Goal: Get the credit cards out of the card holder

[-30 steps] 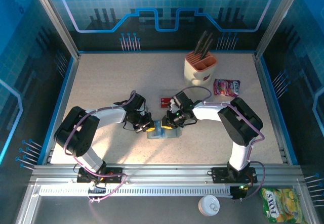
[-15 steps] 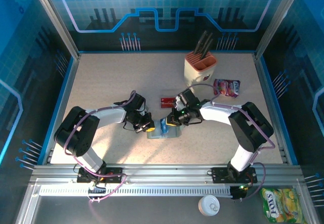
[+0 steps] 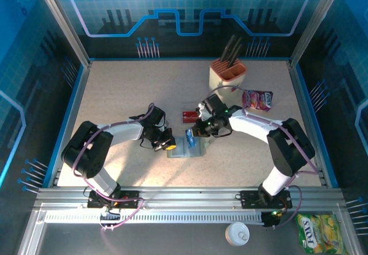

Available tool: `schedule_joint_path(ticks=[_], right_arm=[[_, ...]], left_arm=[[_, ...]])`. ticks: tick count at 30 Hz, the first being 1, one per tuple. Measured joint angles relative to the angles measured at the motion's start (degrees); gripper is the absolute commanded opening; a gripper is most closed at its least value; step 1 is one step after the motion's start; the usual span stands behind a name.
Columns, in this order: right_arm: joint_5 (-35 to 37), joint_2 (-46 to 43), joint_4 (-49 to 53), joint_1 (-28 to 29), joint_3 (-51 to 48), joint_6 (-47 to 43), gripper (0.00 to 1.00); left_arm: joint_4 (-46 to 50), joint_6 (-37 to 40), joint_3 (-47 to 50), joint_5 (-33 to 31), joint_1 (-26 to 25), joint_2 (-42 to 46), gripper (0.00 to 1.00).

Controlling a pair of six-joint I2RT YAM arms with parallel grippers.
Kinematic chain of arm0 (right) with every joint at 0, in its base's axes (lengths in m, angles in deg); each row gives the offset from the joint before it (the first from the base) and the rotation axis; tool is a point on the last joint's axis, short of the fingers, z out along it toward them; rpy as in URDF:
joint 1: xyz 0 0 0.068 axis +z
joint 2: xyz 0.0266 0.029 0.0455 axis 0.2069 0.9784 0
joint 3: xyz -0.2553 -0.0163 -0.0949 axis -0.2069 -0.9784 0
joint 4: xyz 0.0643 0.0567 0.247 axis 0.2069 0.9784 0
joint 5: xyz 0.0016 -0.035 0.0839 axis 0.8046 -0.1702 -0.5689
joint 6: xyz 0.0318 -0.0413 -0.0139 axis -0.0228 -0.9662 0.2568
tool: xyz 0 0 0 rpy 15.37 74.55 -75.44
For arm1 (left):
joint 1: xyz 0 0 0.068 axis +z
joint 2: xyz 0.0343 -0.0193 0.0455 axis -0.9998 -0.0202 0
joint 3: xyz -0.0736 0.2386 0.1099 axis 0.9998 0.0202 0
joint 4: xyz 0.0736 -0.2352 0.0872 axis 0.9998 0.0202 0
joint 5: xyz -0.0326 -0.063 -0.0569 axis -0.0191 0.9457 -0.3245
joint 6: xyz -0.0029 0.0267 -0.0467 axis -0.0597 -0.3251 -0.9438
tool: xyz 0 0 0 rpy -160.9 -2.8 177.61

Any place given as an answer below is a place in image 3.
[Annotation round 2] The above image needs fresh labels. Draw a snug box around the blue box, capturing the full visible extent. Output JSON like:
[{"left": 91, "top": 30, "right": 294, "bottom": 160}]
[{"left": 185, "top": 128, "right": 197, "bottom": 150}]

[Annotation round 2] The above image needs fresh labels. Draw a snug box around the green card holder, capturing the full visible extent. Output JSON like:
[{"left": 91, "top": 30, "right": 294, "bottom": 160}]
[{"left": 167, "top": 135, "right": 208, "bottom": 159}]

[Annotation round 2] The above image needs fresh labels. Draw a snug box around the red box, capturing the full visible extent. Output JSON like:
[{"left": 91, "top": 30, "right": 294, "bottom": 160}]
[{"left": 181, "top": 111, "right": 200, "bottom": 124}]

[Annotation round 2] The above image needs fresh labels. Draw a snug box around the pink candy bag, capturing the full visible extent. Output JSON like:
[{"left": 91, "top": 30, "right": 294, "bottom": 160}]
[{"left": 242, "top": 89, "right": 274, "bottom": 112}]

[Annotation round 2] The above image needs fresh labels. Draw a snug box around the aluminium front beam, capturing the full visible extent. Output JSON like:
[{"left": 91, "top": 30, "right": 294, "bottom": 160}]
[{"left": 34, "top": 186, "right": 347, "bottom": 210}]

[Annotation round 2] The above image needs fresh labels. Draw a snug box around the silver tin can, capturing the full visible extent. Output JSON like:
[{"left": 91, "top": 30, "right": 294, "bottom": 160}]
[{"left": 225, "top": 222, "right": 250, "bottom": 246}]

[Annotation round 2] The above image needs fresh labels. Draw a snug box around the black controller box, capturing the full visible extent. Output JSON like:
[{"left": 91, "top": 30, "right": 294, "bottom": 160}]
[{"left": 262, "top": 208, "right": 284, "bottom": 229}]

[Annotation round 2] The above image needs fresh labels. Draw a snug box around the yellow green candy bag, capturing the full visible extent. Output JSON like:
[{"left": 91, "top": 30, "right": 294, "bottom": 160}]
[{"left": 295, "top": 213, "right": 346, "bottom": 255}]

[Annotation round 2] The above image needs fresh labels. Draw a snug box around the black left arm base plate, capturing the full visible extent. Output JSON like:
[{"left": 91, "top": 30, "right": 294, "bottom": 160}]
[{"left": 87, "top": 190, "right": 140, "bottom": 209}]

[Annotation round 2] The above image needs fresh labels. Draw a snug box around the white slotted cable duct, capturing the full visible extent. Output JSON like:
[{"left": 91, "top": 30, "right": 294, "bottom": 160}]
[{"left": 44, "top": 211, "right": 264, "bottom": 224}]

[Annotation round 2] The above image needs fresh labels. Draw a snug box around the black handled knife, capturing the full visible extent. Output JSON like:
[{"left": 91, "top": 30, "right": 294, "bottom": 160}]
[
  {"left": 228, "top": 44, "right": 244, "bottom": 68},
  {"left": 219, "top": 35, "right": 236, "bottom": 63},
  {"left": 225, "top": 37, "right": 243, "bottom": 65}
]

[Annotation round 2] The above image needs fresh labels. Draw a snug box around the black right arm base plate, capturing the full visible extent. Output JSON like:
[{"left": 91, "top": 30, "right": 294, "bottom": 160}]
[{"left": 240, "top": 190, "right": 293, "bottom": 210}]

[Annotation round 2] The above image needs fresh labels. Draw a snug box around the aluminium side rail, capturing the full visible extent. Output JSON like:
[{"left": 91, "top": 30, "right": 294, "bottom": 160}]
[
  {"left": 288, "top": 60, "right": 330, "bottom": 187},
  {"left": 47, "top": 60, "right": 93, "bottom": 188}
]

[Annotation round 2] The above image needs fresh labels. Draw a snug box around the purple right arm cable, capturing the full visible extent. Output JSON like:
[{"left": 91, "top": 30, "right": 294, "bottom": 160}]
[{"left": 208, "top": 85, "right": 320, "bottom": 230}]

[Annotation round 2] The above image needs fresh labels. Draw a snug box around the aluminium corner post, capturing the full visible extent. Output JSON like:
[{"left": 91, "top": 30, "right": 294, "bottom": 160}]
[
  {"left": 289, "top": 0, "right": 347, "bottom": 68},
  {"left": 31, "top": 0, "right": 93, "bottom": 67}
]

